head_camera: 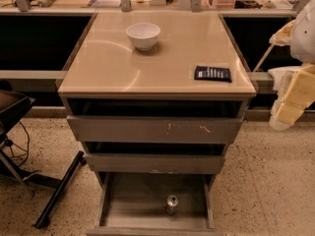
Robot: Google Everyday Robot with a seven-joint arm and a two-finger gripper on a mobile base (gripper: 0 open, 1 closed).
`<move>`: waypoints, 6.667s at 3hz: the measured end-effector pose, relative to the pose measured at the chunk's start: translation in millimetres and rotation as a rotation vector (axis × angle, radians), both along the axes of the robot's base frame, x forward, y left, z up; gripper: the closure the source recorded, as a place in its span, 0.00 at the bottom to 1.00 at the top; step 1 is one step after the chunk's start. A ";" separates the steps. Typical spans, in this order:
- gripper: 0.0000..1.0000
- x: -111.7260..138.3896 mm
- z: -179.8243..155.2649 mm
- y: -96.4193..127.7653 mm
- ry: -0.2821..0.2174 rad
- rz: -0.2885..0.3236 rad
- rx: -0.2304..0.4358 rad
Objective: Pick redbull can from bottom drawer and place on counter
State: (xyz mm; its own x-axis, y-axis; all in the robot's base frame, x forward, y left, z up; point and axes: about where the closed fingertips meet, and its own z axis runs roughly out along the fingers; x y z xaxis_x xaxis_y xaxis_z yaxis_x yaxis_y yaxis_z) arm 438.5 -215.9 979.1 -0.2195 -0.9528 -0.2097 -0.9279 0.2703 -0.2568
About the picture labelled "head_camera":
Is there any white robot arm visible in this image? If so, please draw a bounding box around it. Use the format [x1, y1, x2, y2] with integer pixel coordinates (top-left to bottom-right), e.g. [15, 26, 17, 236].
[268, 0, 315, 131]

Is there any middle grey drawer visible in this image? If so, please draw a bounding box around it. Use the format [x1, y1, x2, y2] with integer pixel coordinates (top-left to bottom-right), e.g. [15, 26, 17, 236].
[86, 153, 224, 174]

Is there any silver redbull can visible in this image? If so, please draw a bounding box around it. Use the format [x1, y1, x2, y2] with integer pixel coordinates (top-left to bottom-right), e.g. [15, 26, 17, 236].
[165, 195, 179, 215]

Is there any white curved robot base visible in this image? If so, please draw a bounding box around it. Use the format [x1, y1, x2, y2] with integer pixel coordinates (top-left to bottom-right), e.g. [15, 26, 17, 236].
[268, 66, 299, 91]

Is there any white ceramic bowl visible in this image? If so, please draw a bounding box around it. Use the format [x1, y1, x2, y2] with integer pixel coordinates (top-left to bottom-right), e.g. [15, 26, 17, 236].
[126, 23, 160, 51]

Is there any bottom grey open drawer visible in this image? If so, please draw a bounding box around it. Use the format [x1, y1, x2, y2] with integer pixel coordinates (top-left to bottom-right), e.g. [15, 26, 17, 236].
[86, 173, 223, 236]

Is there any white rod black tip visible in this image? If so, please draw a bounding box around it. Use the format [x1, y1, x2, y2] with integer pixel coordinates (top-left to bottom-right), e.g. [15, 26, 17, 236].
[252, 44, 275, 72]

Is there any black metal stand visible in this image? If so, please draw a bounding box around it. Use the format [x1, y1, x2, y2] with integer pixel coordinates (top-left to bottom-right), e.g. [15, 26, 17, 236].
[0, 89, 87, 229]

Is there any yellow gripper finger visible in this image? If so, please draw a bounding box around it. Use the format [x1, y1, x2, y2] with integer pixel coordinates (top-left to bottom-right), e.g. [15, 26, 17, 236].
[269, 65, 315, 131]
[269, 21, 295, 46]

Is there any top grey drawer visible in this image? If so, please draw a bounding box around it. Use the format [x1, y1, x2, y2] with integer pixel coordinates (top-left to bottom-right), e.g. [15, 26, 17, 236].
[67, 115, 242, 144]

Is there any grey drawer cabinet beige top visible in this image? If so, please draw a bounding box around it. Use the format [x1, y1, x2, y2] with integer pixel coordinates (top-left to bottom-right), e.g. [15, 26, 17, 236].
[55, 11, 259, 236]

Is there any black floor cable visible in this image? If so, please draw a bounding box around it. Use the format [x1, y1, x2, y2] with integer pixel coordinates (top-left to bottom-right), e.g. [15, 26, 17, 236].
[3, 120, 32, 167]

